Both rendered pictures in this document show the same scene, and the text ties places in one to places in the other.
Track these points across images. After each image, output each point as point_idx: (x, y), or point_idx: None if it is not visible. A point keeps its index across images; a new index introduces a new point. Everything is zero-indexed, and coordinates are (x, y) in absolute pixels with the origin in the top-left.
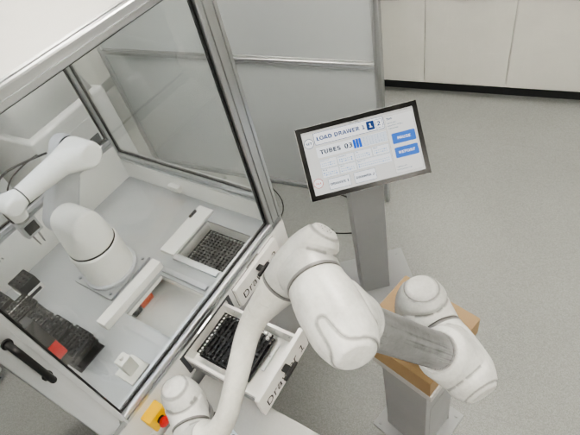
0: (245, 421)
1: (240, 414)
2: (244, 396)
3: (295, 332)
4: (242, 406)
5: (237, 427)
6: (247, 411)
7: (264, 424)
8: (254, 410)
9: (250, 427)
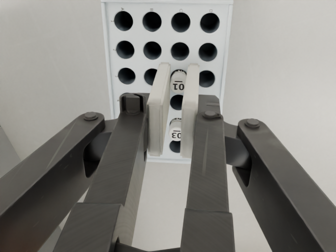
0: (67, 85)
1: (70, 118)
2: (25, 151)
3: (0, 141)
4: (49, 135)
5: (104, 91)
6: (42, 108)
7: (7, 17)
8: (18, 91)
9: (62, 52)
